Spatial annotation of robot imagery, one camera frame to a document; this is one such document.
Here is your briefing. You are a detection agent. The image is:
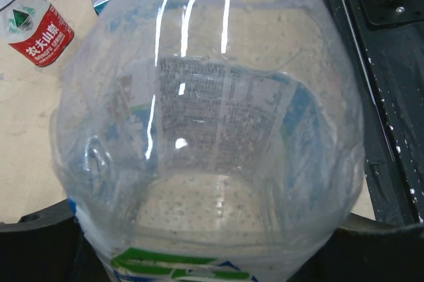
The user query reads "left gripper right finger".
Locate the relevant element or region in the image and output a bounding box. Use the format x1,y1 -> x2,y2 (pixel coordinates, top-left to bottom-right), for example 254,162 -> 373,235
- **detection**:
290,213 -> 423,281

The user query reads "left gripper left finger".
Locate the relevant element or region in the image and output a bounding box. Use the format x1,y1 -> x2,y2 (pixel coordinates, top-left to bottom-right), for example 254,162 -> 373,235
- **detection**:
1,200 -> 110,281

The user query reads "clear labelled bottle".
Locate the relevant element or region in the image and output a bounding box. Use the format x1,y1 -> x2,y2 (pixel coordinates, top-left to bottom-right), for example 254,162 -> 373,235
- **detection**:
51,0 -> 364,281

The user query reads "clear bottle with red ring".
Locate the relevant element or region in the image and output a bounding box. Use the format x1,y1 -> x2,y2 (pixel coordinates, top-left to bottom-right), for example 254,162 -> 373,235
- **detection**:
1,0 -> 74,68

